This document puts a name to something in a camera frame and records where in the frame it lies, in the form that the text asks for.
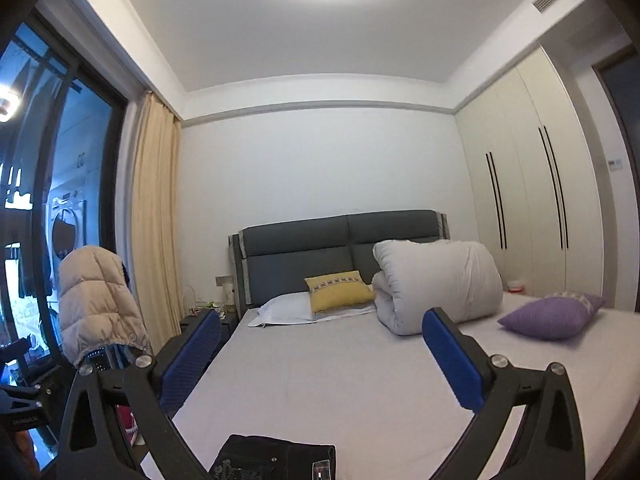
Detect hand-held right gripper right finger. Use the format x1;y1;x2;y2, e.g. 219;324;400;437
421;307;587;480

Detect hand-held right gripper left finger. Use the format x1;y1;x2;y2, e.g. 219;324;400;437
56;308;222;480

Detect dark denim pants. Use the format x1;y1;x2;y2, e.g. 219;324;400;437
207;448;337;480

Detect dark nightstand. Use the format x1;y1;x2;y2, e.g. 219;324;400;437
179;309;239;347

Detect folded white duvet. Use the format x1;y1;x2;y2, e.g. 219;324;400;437
372;239;505;336

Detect red and white cloth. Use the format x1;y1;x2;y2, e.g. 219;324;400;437
116;402;141;434

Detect beige puffer jacket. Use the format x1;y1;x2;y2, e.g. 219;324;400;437
58;244;153;367

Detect purple pillow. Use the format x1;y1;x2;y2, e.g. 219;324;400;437
497;292;608;342

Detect white pillow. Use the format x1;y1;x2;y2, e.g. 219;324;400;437
248;292;377;329

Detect bed with white sheet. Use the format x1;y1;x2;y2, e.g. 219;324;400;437
169;292;640;480

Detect yellow patterned pillow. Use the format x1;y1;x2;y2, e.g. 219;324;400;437
304;270;377;316

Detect beige curtain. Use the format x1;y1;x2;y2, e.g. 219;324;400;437
130;90;182;357

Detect grey padded headboard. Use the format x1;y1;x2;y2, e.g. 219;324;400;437
228;209;450;322

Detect white washing machine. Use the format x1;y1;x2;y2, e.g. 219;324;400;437
46;187;89;262

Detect dark framed glass sliding door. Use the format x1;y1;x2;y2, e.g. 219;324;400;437
0;10;130;480

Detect cream wardrobe with black handles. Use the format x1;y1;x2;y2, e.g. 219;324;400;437
454;45;627;307

